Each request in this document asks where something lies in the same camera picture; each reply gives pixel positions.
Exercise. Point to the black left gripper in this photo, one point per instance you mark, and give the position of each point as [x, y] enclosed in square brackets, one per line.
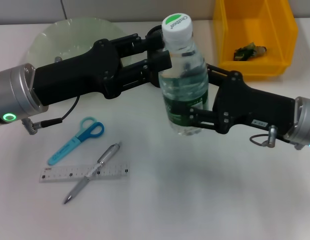
[75, 75]

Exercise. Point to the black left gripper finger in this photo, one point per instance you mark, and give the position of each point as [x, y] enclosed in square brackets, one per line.
[160, 61]

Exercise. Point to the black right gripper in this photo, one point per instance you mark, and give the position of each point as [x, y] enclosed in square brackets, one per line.
[252, 107]

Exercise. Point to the clear green-label water bottle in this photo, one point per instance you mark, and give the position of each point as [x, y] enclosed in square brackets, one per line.
[181, 82]

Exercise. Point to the green plastic wrapper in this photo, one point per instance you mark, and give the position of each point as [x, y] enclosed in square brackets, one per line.
[247, 52]

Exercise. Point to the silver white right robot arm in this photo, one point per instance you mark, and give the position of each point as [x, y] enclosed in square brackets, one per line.
[305, 120]

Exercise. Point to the black mesh pen holder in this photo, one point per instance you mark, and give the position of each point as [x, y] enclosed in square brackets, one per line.
[153, 31]

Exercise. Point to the green glass fruit plate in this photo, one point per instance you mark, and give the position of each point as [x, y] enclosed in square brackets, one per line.
[70, 32]

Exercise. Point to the blue sheathed scissors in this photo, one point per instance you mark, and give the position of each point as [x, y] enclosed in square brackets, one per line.
[90, 130]

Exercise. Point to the silver ballpoint pen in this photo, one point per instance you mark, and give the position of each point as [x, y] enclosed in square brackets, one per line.
[105, 157]

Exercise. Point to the clear plastic ruler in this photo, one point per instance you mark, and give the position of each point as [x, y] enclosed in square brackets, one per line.
[57, 173]

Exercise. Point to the yellow plastic bin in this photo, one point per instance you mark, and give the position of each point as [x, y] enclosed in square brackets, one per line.
[252, 25]

